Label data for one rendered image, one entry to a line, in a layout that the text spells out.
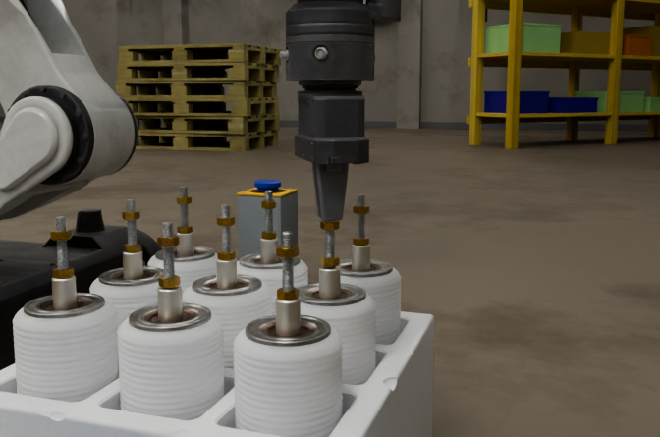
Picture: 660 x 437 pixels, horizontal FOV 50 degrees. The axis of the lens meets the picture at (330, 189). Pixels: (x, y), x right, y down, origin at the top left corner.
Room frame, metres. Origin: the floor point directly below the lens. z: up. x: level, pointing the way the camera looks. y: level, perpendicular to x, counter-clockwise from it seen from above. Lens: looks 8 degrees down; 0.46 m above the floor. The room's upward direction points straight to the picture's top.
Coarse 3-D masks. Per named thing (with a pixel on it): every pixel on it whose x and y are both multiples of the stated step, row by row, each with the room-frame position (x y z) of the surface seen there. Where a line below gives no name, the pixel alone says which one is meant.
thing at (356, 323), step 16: (304, 304) 0.69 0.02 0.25; (352, 304) 0.69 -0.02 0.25; (368, 304) 0.70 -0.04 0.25; (336, 320) 0.67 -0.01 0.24; (352, 320) 0.68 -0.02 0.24; (368, 320) 0.69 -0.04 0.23; (352, 336) 0.68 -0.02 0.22; (368, 336) 0.69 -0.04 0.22; (352, 352) 0.68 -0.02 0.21; (368, 352) 0.69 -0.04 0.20; (352, 368) 0.68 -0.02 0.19; (368, 368) 0.69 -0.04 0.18; (352, 384) 0.68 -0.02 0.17
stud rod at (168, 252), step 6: (168, 222) 0.64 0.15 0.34; (162, 228) 0.64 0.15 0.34; (168, 228) 0.64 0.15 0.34; (162, 234) 0.64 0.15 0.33; (168, 234) 0.64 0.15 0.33; (168, 252) 0.64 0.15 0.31; (168, 258) 0.64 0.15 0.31; (168, 264) 0.64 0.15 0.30; (168, 270) 0.64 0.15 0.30; (168, 276) 0.64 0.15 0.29; (174, 276) 0.64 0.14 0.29; (168, 288) 0.64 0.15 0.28
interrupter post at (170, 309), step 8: (160, 288) 0.64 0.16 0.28; (176, 288) 0.64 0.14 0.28; (160, 296) 0.64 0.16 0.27; (168, 296) 0.63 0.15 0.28; (176, 296) 0.64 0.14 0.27; (160, 304) 0.64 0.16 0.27; (168, 304) 0.63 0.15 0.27; (176, 304) 0.64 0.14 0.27; (160, 312) 0.64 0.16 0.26; (168, 312) 0.63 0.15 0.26; (176, 312) 0.64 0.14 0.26; (160, 320) 0.64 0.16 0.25; (168, 320) 0.63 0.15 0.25; (176, 320) 0.64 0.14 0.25
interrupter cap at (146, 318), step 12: (144, 312) 0.65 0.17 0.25; (156, 312) 0.66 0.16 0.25; (192, 312) 0.65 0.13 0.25; (204, 312) 0.65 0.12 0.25; (132, 324) 0.62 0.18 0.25; (144, 324) 0.62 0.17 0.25; (156, 324) 0.62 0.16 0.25; (168, 324) 0.62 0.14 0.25; (180, 324) 0.62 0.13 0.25; (192, 324) 0.62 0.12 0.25
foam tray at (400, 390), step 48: (432, 336) 0.87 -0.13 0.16; (0, 384) 0.66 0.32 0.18; (384, 384) 0.66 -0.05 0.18; (432, 384) 0.87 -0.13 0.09; (0, 432) 0.61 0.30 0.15; (48, 432) 0.60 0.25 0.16; (96, 432) 0.58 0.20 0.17; (144, 432) 0.57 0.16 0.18; (192, 432) 0.56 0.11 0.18; (240, 432) 0.56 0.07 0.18; (336, 432) 0.56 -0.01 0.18; (384, 432) 0.63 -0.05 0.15
